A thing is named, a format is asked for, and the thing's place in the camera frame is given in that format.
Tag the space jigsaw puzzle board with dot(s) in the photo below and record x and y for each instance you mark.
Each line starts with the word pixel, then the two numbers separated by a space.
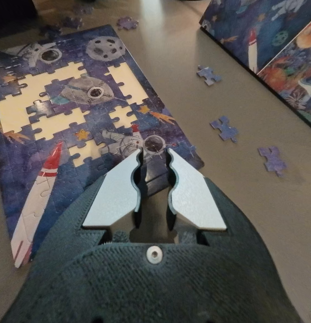
pixel 105 48

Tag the blue jigsaw puzzle piece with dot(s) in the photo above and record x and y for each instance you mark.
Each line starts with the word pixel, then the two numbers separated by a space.
pixel 83 8
pixel 72 22
pixel 272 160
pixel 127 23
pixel 209 75
pixel 224 128

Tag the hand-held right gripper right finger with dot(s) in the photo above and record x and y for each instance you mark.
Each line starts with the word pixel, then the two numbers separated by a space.
pixel 198 201

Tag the colourful jigsaw puzzle box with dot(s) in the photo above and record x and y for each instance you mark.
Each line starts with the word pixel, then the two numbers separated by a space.
pixel 246 25

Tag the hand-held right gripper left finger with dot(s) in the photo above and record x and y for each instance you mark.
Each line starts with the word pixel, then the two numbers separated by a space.
pixel 112 201

